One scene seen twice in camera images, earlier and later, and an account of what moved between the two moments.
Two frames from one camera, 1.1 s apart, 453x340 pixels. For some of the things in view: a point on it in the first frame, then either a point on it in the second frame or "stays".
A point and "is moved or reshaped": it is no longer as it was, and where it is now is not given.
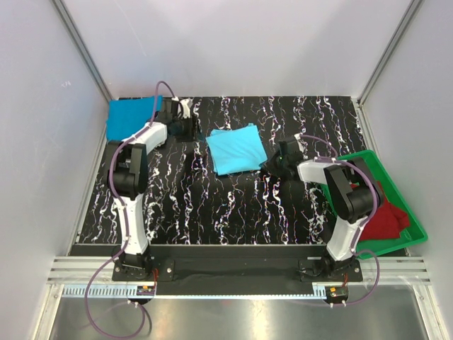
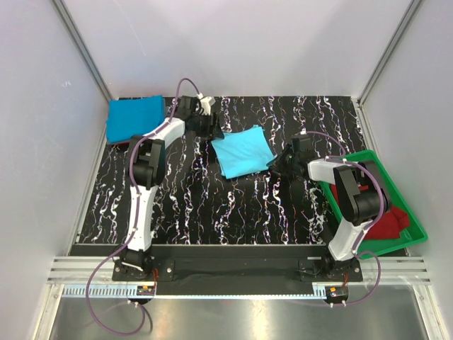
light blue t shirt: x=236 y=150 is moved or reshaped
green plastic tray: x=414 y=234 stays
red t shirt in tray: x=386 y=221 stays
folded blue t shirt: x=126 y=115 stays
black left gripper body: x=191 y=129 -> x=210 y=124
